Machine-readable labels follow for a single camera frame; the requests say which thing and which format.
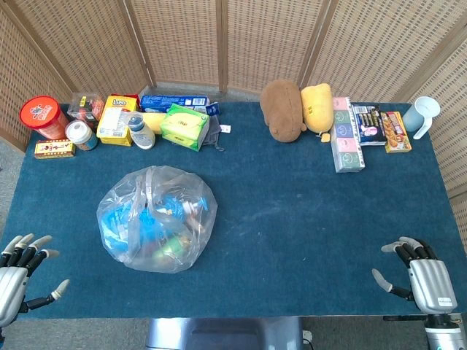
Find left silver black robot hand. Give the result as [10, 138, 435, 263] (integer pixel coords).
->
[0, 233, 71, 329]

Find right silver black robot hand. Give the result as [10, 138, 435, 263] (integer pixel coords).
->
[371, 236, 459, 315]

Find clear plastic bag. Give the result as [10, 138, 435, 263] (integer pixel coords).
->
[96, 165, 219, 274]

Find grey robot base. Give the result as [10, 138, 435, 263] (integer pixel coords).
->
[144, 316, 304, 350]

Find small yellow red box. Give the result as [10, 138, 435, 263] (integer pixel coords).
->
[34, 139, 77, 160]

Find red yellow snack box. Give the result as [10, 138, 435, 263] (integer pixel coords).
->
[379, 111, 412, 154]

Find blue felt table mat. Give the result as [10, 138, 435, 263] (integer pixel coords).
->
[0, 101, 466, 322]

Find pastel tissue multipack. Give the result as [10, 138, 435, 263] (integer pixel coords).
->
[331, 96, 366, 174]

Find small jar with white lid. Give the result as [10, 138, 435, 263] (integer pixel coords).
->
[64, 120, 99, 152]

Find light blue measuring cup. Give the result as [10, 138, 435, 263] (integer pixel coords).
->
[402, 96, 441, 140]

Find dark blue snack packet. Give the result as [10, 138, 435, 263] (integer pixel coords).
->
[351, 104, 387, 147]

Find red cylindrical snack canister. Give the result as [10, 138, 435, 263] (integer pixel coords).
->
[19, 96, 70, 141]

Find yellow biscuit box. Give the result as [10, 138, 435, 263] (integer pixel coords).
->
[96, 95, 140, 147]

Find clear plastic box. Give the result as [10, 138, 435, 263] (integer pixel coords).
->
[67, 92, 106, 123]

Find white bottle with blue cap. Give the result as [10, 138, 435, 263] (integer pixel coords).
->
[127, 112, 156, 151]

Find yellow plush toy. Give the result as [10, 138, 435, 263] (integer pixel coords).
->
[300, 83, 334, 142]

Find yellow sponge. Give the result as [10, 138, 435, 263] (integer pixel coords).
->
[141, 112, 168, 135]

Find brown capybara plush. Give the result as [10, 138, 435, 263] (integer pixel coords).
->
[259, 79, 308, 143]

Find green tissue pack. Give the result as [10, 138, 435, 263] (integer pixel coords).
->
[159, 103, 211, 152]

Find long blue cardboard box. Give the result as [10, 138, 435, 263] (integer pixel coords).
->
[139, 95, 211, 114]

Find grey cloth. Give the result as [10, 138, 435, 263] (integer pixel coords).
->
[198, 112, 225, 152]

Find wicker folding screen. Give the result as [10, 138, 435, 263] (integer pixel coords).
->
[0, 0, 467, 252]

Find black table frame bar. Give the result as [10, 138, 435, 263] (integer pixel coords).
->
[382, 314, 428, 322]

